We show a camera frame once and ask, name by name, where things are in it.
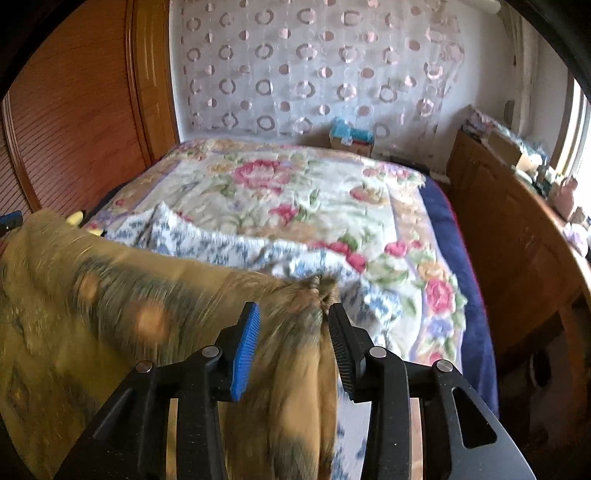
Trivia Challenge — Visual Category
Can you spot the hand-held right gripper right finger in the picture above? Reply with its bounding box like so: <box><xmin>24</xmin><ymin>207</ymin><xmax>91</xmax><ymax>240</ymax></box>
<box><xmin>327</xmin><ymin>302</ymin><xmax>537</xmax><ymax>480</ymax></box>

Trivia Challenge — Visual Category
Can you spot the open cardboard box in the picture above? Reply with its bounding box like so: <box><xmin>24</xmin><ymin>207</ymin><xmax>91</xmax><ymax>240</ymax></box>
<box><xmin>484</xmin><ymin>130</ymin><xmax>526</xmax><ymax>168</ymax></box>

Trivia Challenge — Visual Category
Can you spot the window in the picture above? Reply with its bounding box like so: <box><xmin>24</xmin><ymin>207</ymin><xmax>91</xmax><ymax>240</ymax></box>
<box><xmin>551</xmin><ymin>78</ymin><xmax>591</xmax><ymax>186</ymax></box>

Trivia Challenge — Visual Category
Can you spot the lavender cloth bundle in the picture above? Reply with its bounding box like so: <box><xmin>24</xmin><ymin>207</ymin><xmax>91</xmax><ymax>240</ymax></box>
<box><xmin>562</xmin><ymin>220</ymin><xmax>590</xmax><ymax>256</ymax></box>

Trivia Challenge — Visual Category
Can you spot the stack of folded cloths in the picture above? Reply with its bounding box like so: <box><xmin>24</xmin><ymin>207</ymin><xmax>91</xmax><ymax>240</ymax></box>
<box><xmin>464</xmin><ymin>104</ymin><xmax>505</xmax><ymax>140</ymax></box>

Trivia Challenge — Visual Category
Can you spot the sheer circle-patterned curtain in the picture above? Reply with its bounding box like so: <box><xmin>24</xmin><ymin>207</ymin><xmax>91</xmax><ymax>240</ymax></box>
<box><xmin>177</xmin><ymin>0</ymin><xmax>467</xmax><ymax>147</ymax></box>

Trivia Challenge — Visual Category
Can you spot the wooden sideboard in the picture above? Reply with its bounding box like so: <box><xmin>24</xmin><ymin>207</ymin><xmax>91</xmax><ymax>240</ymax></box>
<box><xmin>444</xmin><ymin>128</ymin><xmax>591</xmax><ymax>446</ymax></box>

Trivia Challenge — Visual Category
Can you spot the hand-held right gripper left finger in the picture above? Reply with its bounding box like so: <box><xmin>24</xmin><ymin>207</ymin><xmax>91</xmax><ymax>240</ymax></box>
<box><xmin>54</xmin><ymin>302</ymin><xmax>261</xmax><ymax>480</ymax></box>

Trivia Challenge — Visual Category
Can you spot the pink vase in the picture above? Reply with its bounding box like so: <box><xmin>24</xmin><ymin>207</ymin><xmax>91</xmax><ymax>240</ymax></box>
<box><xmin>558</xmin><ymin>177</ymin><xmax>581</xmax><ymax>221</ymax></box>

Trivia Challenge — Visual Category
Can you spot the floral blanket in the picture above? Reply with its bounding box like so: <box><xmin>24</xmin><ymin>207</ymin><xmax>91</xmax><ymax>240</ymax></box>
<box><xmin>85</xmin><ymin>137</ymin><xmax>470</xmax><ymax>366</ymax></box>

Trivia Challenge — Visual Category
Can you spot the small cardboard box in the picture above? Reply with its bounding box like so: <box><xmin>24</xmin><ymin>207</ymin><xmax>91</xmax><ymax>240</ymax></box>
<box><xmin>329</xmin><ymin>134</ymin><xmax>376</xmax><ymax>159</ymax></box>

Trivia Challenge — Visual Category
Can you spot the blue floral white cloth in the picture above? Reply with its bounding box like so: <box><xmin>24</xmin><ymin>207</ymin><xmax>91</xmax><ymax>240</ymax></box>
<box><xmin>107</xmin><ymin>202</ymin><xmax>408</xmax><ymax>480</ymax></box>

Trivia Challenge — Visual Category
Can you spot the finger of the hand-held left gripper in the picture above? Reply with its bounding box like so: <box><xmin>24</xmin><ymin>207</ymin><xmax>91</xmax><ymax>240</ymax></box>
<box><xmin>0</xmin><ymin>210</ymin><xmax>24</xmax><ymax>238</ymax></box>

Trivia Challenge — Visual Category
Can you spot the wooden wardrobe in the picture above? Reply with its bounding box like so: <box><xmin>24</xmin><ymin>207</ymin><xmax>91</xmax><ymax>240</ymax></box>
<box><xmin>0</xmin><ymin>0</ymin><xmax>182</xmax><ymax>228</ymax></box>

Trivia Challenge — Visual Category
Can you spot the brown patterned garment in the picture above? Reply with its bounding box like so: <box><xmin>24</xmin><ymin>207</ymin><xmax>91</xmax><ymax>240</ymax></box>
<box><xmin>0</xmin><ymin>209</ymin><xmax>346</xmax><ymax>480</ymax></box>

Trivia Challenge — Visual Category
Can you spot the beige window curtain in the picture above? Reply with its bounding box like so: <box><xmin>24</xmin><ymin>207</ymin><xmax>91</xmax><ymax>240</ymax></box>
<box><xmin>500</xmin><ymin>0</ymin><xmax>542</xmax><ymax>126</ymax></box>

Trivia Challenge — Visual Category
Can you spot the yellow plush toy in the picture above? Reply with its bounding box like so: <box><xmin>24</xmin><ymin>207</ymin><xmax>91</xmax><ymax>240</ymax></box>
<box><xmin>67</xmin><ymin>211</ymin><xmax>110</xmax><ymax>239</ymax></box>

